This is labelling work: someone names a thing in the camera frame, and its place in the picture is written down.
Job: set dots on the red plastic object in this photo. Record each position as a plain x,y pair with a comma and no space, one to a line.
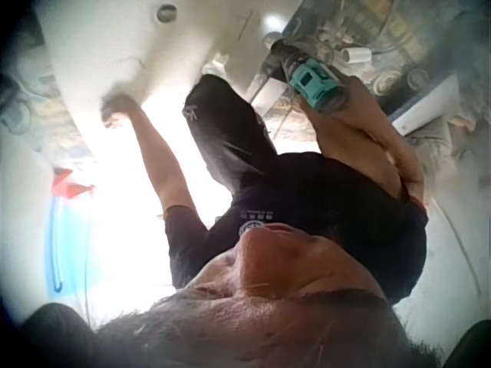
71,184

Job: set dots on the person's left hand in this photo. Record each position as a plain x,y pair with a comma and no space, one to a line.
117,109

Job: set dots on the heap of tools and parts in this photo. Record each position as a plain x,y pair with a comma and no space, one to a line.
387,27

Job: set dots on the blue plastic container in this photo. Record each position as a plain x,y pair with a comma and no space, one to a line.
61,245

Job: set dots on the long white plastic trunking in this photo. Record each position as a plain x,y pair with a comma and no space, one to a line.
429,107

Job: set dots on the short white pipe piece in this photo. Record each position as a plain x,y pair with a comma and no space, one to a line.
356,56

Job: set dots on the person's legs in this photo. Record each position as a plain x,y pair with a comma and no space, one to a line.
222,126

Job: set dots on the large white board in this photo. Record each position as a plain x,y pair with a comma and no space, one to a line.
126,46

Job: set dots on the person's right hand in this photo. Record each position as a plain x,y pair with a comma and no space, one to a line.
358,94

